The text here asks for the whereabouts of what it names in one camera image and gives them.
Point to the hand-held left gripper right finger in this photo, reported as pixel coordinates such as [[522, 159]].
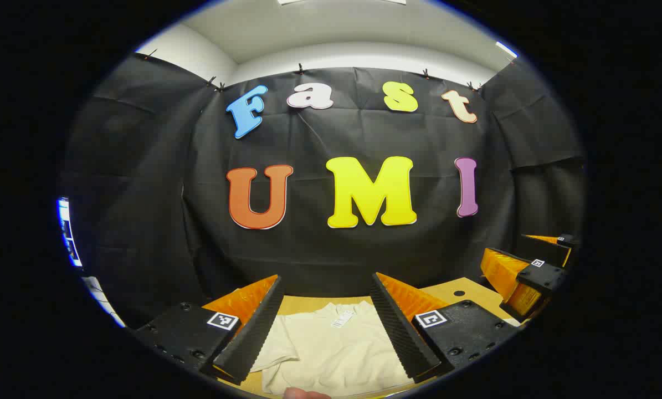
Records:
[[403, 332]]

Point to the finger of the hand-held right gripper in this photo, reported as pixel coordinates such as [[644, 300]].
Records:
[[547, 277], [547, 252]]

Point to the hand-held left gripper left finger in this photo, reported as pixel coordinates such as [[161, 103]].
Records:
[[256, 332]]

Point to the cream sweatshirt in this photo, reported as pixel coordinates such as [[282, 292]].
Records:
[[336, 354]]

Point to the black backdrop cloth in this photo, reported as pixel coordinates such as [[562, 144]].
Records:
[[308, 249]]

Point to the white side desk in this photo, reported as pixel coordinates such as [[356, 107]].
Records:
[[101, 299]]

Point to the ceiling light panel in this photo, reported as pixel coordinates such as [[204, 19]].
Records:
[[292, 1], [507, 50]]

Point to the computer monitor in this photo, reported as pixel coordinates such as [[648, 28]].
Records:
[[67, 235]]

